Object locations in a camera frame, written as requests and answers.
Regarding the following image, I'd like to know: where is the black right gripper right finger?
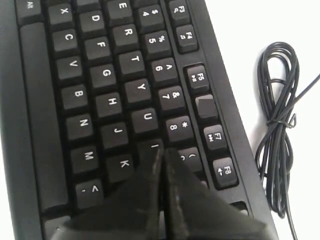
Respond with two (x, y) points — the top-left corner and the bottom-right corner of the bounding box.
(162, 147), (277, 240)

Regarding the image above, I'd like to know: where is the black computer keyboard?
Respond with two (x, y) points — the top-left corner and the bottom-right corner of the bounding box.
(0, 0), (278, 240)

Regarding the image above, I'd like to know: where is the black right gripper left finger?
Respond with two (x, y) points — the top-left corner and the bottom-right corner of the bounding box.
(52, 149), (162, 240)

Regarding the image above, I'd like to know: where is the black keyboard cable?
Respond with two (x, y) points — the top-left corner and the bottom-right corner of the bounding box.
(254, 41), (320, 240)

